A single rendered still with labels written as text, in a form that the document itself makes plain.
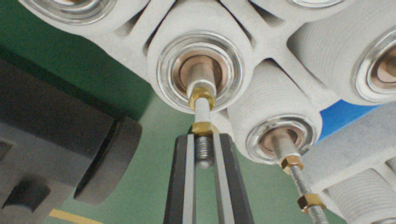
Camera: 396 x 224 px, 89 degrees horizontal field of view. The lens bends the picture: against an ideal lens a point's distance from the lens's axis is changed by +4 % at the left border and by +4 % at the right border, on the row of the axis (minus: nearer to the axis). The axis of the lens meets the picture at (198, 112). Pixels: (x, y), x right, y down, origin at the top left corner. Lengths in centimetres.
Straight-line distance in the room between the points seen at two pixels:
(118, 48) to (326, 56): 22
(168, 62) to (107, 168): 28
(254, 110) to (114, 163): 29
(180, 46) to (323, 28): 15
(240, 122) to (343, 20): 13
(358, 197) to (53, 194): 53
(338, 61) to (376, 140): 28
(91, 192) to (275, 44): 39
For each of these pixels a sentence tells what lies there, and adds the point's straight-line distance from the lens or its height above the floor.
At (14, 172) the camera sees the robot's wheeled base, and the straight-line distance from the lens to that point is 42.
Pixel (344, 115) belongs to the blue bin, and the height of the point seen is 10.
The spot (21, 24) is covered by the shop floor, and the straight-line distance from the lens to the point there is 53.
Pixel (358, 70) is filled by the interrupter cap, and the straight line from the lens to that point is 21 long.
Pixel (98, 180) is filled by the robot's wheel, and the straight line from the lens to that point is 42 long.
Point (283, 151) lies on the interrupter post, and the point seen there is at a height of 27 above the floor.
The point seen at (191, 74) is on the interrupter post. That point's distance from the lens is 16.
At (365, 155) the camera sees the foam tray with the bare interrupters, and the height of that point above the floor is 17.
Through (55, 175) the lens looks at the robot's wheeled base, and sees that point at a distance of 41.
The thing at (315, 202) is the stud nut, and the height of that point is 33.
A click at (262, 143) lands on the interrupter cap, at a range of 23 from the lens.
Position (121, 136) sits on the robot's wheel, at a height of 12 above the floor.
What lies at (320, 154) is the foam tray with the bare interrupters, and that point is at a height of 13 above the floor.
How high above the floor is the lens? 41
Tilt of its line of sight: 54 degrees down
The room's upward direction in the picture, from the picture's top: 179 degrees clockwise
